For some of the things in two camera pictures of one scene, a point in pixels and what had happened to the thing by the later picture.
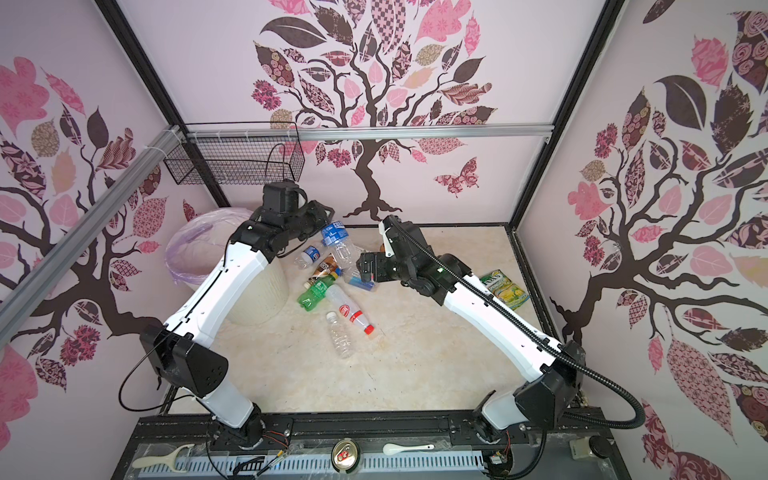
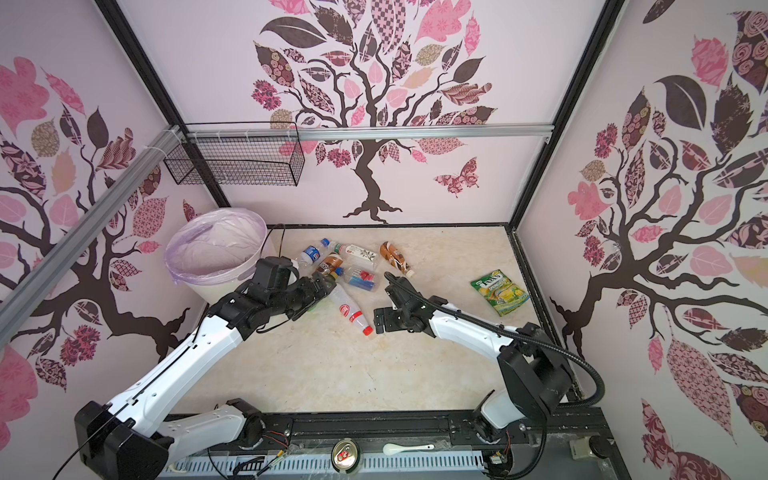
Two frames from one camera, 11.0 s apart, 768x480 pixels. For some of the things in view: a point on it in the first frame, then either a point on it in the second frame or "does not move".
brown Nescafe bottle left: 326,268 does not move
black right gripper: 378,260 → 387,312
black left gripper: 321,219 → 305,284
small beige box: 580,448 does not move
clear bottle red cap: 347,309 does not move
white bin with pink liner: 195,244 does not move
